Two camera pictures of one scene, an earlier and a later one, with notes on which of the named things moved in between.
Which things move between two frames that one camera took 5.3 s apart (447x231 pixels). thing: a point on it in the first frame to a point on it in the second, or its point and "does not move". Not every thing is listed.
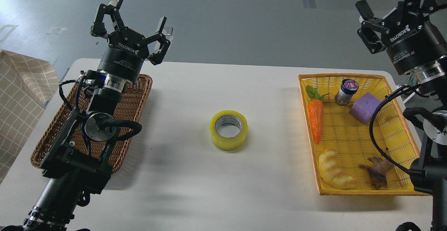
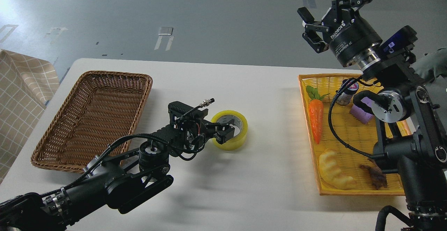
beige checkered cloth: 27,82 does not move
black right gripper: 410,38 to 348,34
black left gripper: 123,56 to 207,129
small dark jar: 348,87 does not move
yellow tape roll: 228,130 does not move
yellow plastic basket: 338,108 does not move
